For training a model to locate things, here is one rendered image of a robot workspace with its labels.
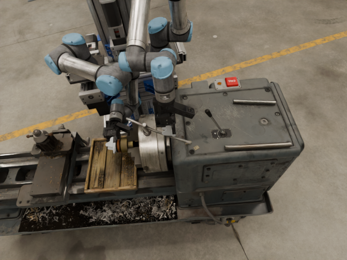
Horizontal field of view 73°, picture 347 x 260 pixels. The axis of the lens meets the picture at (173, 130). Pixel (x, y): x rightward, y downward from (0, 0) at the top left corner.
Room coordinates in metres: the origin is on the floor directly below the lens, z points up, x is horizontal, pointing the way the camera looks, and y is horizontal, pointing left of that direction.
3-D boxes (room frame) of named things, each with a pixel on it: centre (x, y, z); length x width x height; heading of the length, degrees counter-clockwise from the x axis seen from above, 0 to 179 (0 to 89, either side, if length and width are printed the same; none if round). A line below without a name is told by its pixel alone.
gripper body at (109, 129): (0.77, 0.34, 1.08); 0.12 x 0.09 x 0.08; 177
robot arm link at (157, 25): (1.28, 0.01, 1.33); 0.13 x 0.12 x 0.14; 79
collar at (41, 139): (0.75, 0.73, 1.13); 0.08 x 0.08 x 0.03
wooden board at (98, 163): (0.66, 0.39, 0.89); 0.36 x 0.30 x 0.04; 178
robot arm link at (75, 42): (1.23, 0.52, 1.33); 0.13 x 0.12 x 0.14; 143
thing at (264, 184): (0.66, -0.28, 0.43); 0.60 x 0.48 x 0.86; 88
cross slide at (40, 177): (0.69, 0.74, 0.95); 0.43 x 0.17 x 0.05; 178
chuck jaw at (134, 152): (0.57, 0.20, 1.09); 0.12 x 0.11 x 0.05; 178
